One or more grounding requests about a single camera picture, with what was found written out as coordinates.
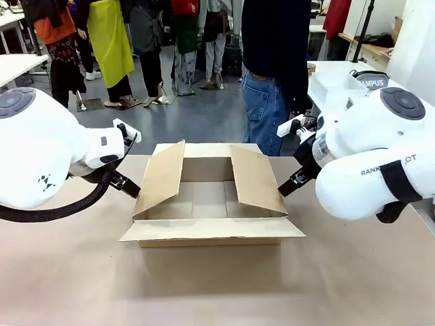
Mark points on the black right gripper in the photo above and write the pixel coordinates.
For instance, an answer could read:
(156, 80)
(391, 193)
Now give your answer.
(307, 156)

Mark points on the brown cardboard packing box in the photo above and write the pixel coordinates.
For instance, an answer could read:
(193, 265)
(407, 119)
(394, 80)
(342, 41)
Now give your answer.
(210, 231)

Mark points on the white gift box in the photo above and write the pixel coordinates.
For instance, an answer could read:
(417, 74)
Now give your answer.
(323, 90)

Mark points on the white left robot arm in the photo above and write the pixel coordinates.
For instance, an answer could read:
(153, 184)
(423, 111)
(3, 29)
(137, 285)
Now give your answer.
(34, 153)

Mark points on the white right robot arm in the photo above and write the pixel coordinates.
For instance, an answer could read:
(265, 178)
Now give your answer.
(367, 136)

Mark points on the brown tape roll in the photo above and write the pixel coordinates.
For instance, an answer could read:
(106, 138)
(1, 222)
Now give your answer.
(311, 69)

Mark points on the large white work table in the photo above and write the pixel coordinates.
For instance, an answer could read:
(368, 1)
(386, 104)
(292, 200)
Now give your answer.
(334, 68)

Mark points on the person in yellow apron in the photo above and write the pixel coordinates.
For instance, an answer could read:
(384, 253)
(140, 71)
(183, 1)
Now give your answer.
(110, 40)

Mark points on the person in grey jacket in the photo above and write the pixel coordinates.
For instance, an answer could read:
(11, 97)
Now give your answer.
(149, 37)

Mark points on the person in dark shirt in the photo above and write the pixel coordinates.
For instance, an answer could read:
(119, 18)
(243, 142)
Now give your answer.
(272, 34)

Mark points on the person in green red clothes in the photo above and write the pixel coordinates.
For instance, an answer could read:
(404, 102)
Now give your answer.
(185, 40)

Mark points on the wooden shelf board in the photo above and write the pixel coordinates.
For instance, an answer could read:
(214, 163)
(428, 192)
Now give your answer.
(374, 50)

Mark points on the person in orange jacket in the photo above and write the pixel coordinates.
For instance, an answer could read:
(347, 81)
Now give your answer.
(57, 40)

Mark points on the white side table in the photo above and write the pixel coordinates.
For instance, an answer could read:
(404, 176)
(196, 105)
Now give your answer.
(17, 66)

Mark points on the person in grey hoodie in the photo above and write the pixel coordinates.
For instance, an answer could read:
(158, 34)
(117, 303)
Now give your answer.
(215, 34)

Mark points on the black bag on shelf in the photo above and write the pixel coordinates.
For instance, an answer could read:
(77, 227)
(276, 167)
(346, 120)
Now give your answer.
(377, 40)

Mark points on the black stand pole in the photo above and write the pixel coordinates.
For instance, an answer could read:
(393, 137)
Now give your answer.
(363, 30)

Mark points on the person in red top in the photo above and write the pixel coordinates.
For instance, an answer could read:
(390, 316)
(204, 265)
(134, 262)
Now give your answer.
(336, 20)

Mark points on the white background desk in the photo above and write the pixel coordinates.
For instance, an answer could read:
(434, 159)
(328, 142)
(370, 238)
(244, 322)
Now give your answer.
(10, 20)

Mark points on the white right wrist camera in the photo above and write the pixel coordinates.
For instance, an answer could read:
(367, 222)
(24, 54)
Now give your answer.
(289, 128)

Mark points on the metal floor base plate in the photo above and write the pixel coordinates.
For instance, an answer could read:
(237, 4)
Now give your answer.
(90, 104)

